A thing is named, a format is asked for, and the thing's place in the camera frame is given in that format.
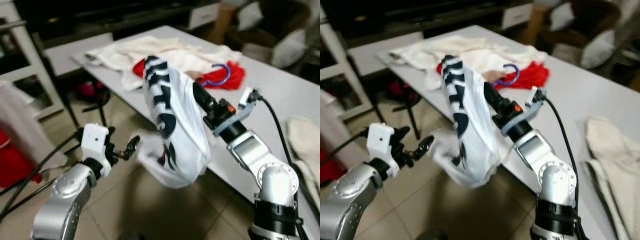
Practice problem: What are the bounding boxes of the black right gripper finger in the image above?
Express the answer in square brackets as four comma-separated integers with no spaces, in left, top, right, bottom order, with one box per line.
[482,82,506,113]
[192,81,217,112]

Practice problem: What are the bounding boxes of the white garment with navy print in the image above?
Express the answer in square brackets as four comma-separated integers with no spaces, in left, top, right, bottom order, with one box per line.
[136,55,212,190]
[431,55,501,188]

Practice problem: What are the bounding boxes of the purple plastic hanger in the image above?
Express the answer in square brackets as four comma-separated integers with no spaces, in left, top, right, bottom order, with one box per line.
[492,63,521,87]
[199,62,232,88]

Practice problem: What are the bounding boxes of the red garment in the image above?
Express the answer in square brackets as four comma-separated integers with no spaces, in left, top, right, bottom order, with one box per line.
[132,57,246,91]
[436,61,550,91]

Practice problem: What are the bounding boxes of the pink bag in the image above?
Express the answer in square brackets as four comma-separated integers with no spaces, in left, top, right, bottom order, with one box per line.
[387,81,413,101]
[76,81,106,103]

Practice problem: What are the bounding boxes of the cream garment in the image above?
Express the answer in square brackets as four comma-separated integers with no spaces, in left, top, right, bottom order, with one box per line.
[402,35,535,91]
[85,36,243,92]

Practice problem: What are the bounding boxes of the red hanging jacket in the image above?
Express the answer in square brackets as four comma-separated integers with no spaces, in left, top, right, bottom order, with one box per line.
[320,160,346,185]
[0,130,43,190]

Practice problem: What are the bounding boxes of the grey side table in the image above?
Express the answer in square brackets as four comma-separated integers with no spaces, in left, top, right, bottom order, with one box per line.
[42,32,116,76]
[347,31,426,63]

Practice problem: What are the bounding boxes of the white chair cushion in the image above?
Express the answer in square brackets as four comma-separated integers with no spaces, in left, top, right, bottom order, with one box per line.
[550,2,575,31]
[580,29,617,69]
[272,29,308,69]
[237,2,263,32]

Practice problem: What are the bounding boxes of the cream folded cloth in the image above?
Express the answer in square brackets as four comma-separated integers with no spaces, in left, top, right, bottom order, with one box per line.
[582,117,640,240]
[286,117,321,201]

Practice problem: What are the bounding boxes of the dark tv cabinet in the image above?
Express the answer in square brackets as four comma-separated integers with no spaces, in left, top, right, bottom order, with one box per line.
[15,0,221,48]
[322,0,533,41]

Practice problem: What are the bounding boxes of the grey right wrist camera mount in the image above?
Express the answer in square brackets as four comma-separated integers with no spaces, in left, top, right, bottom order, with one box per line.
[501,86,547,137]
[212,87,262,139]

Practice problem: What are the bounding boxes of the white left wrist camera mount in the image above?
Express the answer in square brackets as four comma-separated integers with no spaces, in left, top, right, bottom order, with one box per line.
[80,124,111,177]
[366,123,396,178]

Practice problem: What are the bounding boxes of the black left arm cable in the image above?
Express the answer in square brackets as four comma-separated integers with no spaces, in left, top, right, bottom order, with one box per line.
[0,130,83,221]
[320,131,371,163]

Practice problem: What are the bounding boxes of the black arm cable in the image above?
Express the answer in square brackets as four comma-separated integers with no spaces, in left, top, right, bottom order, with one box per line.
[320,131,371,163]
[542,95,583,240]
[0,130,83,221]
[255,90,321,221]

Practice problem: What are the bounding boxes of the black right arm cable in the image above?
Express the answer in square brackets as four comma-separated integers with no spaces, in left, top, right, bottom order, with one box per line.
[255,90,321,221]
[542,95,583,240]

